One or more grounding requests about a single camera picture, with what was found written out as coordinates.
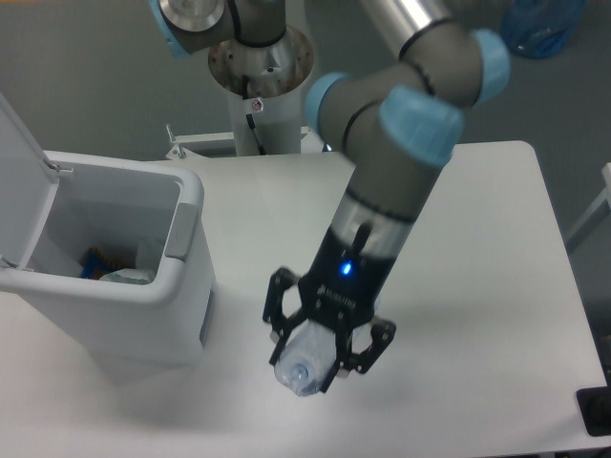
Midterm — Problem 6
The white pedestal base frame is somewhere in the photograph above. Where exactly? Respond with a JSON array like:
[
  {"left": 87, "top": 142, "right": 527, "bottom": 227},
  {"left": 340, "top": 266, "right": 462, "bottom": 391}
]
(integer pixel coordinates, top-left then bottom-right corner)
[{"left": 165, "top": 124, "right": 331, "bottom": 160}]

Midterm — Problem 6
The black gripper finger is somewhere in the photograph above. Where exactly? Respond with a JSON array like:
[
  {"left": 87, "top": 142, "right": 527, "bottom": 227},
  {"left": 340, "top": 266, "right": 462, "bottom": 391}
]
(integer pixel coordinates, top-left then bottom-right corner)
[
  {"left": 320, "top": 314, "right": 396, "bottom": 393},
  {"left": 263, "top": 267, "right": 306, "bottom": 365}
]

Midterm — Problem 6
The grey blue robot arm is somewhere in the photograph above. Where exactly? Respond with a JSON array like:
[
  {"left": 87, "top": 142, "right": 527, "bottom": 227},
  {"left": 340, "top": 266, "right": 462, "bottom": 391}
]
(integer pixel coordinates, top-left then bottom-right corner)
[{"left": 150, "top": 1, "right": 511, "bottom": 396}]

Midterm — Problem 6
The white trash can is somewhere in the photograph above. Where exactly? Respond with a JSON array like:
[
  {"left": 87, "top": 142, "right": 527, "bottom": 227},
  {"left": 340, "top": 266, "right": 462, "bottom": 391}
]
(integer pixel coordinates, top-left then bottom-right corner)
[{"left": 1, "top": 152, "right": 215, "bottom": 364}]

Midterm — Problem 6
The white frame at right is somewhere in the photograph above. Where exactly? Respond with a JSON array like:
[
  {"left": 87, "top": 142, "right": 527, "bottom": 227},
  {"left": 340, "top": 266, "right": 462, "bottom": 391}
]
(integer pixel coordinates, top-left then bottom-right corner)
[{"left": 564, "top": 163, "right": 610, "bottom": 254}]

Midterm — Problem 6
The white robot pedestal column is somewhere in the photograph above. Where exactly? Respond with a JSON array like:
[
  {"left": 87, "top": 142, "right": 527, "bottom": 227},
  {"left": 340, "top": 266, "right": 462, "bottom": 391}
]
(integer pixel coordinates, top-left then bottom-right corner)
[{"left": 208, "top": 26, "right": 314, "bottom": 156}]

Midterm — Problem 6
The clear plastic water bottle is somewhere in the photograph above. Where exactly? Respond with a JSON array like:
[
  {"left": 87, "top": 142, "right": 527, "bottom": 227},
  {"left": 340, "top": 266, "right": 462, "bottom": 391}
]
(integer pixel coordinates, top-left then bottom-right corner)
[{"left": 274, "top": 321, "right": 336, "bottom": 397}]

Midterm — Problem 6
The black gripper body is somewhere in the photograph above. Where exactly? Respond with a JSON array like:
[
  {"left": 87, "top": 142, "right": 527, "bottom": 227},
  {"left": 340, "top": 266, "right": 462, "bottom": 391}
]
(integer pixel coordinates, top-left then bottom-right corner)
[{"left": 298, "top": 227, "right": 395, "bottom": 331}]

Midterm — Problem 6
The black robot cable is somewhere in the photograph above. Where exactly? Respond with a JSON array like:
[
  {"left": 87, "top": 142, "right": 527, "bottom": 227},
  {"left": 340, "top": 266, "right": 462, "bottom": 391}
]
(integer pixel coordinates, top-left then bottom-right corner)
[{"left": 242, "top": 75, "right": 266, "bottom": 156}]

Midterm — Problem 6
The white trash can lid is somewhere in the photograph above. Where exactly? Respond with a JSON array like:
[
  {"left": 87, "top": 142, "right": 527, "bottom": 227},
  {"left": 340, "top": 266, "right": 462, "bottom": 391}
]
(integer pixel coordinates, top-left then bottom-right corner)
[{"left": 1, "top": 98, "right": 73, "bottom": 269}]

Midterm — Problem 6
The blue orange snack packet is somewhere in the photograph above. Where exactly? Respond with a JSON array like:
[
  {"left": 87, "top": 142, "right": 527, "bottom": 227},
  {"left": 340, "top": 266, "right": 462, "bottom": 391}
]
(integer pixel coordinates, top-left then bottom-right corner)
[{"left": 80, "top": 247, "right": 135, "bottom": 281}]

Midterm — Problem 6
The blue plastic bag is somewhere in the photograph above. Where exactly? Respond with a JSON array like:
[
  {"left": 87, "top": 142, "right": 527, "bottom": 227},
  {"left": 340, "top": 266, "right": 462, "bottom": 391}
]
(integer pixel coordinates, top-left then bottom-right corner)
[{"left": 500, "top": 0, "right": 587, "bottom": 59}]

